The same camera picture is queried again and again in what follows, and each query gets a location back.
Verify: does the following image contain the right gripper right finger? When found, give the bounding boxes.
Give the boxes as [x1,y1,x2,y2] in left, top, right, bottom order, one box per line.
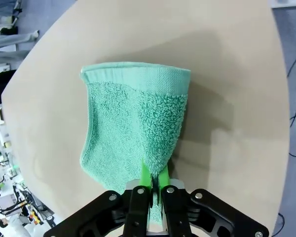
[159,166,269,237]

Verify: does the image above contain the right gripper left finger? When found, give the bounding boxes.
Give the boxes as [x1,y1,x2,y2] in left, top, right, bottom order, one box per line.
[43,158,155,237]

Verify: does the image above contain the green terry towel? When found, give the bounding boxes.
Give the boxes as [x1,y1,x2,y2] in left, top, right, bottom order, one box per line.
[79,61,191,225]

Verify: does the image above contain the black floor cable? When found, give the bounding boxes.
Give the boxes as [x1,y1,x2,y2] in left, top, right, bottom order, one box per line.
[285,45,296,158]

